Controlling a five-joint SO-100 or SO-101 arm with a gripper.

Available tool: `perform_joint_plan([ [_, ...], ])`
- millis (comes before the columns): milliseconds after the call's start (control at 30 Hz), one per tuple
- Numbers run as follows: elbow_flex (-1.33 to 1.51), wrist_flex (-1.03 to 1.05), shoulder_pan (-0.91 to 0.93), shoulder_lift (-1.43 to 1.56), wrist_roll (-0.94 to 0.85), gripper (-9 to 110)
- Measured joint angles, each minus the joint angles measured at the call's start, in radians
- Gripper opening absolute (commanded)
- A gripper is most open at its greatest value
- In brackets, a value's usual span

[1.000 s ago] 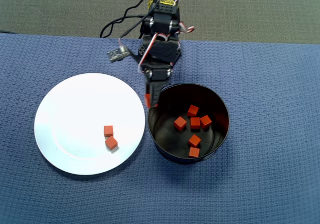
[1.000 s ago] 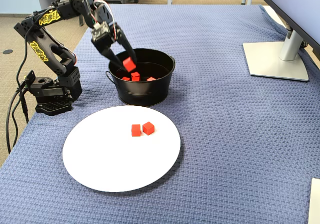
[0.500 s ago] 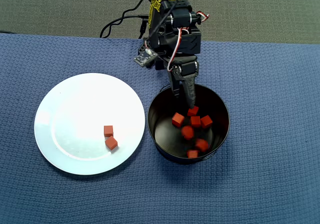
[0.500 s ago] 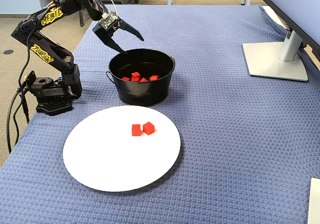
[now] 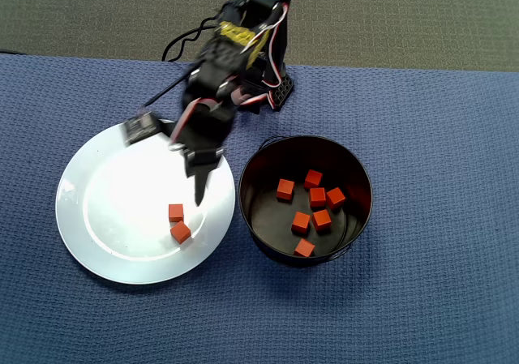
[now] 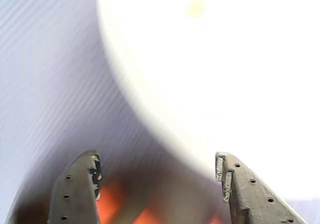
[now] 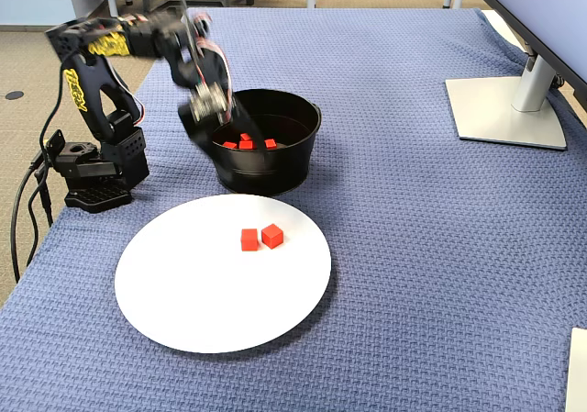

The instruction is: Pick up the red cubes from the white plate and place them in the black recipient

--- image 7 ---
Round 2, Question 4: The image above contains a black metal bucket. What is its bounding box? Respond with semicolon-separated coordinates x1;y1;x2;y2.
196;89;323;197

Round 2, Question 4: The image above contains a white red servo wire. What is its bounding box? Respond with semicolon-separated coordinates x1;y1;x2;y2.
192;12;233;96

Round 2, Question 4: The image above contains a white round plate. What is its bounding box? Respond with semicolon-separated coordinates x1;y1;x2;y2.
114;194;333;354

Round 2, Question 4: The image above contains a computer monitor silver stand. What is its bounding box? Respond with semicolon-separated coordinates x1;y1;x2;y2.
443;0;587;151

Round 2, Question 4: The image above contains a black base cable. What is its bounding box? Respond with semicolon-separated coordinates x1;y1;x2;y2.
9;152;51;284
26;173;54;266

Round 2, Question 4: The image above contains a small wrist camera board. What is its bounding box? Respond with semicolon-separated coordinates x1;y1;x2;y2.
187;84;233;124

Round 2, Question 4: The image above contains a blue woven table cloth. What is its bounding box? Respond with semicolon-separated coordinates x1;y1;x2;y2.
0;7;587;412

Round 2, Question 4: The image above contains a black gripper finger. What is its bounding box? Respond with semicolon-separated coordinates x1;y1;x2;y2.
177;103;221;157
228;93;271;154

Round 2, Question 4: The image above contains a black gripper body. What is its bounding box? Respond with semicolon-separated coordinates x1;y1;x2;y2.
171;46;234;94

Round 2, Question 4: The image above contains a white flat panel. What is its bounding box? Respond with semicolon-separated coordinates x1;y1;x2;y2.
564;326;587;412

